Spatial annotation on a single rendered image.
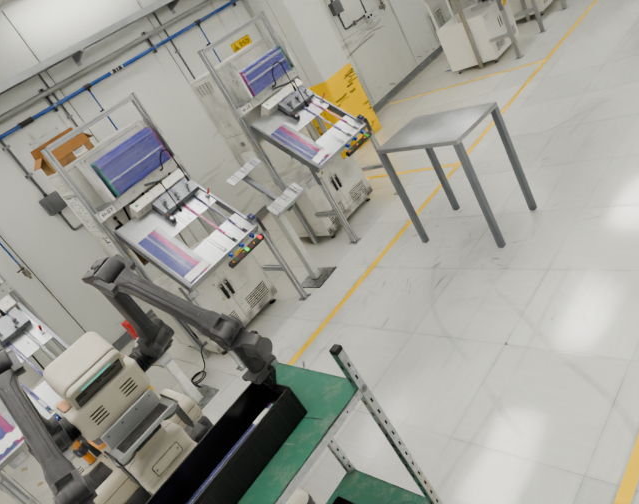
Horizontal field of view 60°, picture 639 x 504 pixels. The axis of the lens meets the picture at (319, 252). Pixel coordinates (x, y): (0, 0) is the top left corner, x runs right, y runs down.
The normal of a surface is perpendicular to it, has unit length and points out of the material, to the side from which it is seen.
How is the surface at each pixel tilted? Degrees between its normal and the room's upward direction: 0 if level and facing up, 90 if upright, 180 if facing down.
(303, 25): 90
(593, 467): 0
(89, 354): 42
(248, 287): 90
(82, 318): 90
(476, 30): 90
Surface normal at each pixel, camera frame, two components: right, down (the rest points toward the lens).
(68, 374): 0.09, -0.59
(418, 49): 0.65, -0.01
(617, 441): -0.48, -0.78
